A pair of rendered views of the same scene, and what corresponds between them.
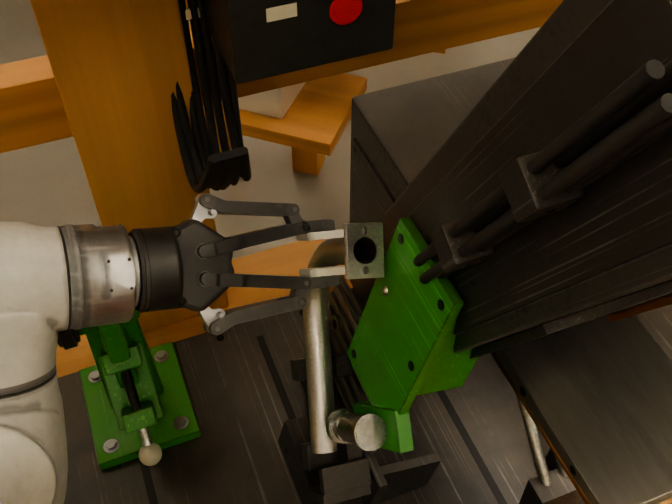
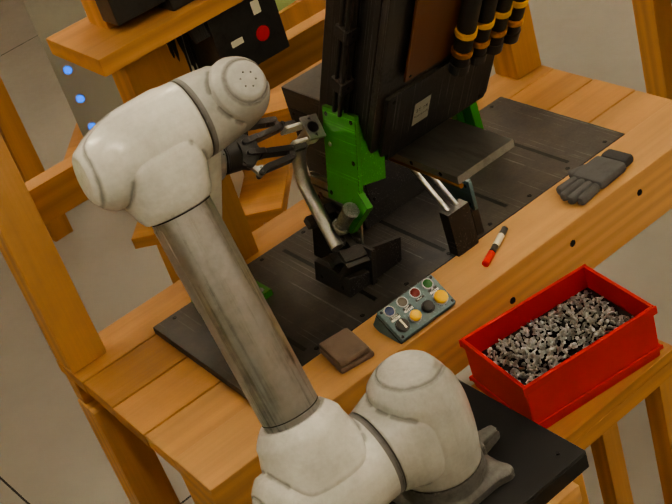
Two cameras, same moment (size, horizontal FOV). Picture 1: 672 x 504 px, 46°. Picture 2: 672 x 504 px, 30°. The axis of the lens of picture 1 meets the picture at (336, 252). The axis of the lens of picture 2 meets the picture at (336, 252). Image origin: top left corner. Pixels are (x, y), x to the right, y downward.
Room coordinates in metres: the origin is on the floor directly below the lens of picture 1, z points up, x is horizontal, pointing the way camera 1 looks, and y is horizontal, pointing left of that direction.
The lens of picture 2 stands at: (-1.83, 0.27, 2.42)
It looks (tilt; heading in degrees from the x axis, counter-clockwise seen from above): 32 degrees down; 354
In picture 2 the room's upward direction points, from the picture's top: 19 degrees counter-clockwise
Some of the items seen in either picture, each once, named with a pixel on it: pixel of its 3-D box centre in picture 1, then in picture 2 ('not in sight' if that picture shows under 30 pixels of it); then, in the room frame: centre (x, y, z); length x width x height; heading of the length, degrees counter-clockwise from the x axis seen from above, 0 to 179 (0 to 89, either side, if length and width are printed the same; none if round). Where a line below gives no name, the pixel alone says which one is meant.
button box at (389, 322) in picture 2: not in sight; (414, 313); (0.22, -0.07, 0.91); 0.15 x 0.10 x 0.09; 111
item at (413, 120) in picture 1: (477, 213); (372, 128); (0.74, -0.19, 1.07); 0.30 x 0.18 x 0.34; 111
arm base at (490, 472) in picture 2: not in sight; (449, 464); (-0.23, 0.02, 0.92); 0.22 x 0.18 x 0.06; 112
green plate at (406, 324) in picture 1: (425, 322); (354, 150); (0.48, -0.09, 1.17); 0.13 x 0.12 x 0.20; 111
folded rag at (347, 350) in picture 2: not in sight; (345, 349); (0.19, 0.09, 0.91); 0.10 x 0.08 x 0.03; 11
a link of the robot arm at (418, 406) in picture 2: not in sight; (417, 415); (-0.24, 0.05, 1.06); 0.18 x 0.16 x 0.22; 108
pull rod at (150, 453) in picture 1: (145, 438); not in sight; (0.47, 0.23, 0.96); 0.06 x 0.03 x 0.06; 21
